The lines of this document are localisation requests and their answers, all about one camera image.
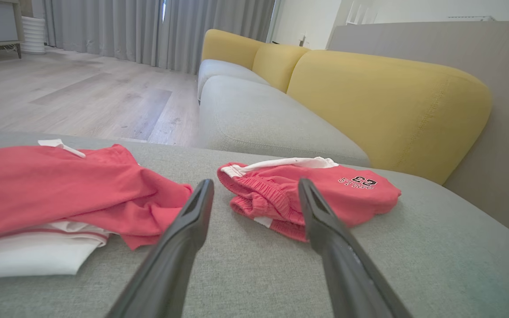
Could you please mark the grey fabric sofa ottoman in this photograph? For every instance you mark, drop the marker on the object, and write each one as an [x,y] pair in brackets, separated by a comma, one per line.
[254,274]

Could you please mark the grey curtains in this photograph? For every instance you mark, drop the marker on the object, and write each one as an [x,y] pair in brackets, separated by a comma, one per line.
[104,26]

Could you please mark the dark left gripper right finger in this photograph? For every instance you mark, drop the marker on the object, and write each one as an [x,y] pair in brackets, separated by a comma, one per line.
[343,265]

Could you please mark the grey sofa seat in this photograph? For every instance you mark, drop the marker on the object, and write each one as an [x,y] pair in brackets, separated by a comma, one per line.
[259,115]

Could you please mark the red shorts with white trim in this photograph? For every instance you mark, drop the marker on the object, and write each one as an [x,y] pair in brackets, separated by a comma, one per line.
[276,194]

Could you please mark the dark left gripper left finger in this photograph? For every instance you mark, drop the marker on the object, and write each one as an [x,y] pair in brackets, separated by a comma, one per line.
[175,256]

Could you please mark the yellow sofa back cushion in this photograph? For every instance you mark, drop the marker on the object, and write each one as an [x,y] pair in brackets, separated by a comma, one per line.
[387,101]
[230,46]
[276,64]

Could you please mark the red white basketball jersey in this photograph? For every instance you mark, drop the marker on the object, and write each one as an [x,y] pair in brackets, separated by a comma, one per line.
[60,190]

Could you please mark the white ribbed cylinder appliance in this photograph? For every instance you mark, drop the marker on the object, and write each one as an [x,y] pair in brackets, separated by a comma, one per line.
[33,35]

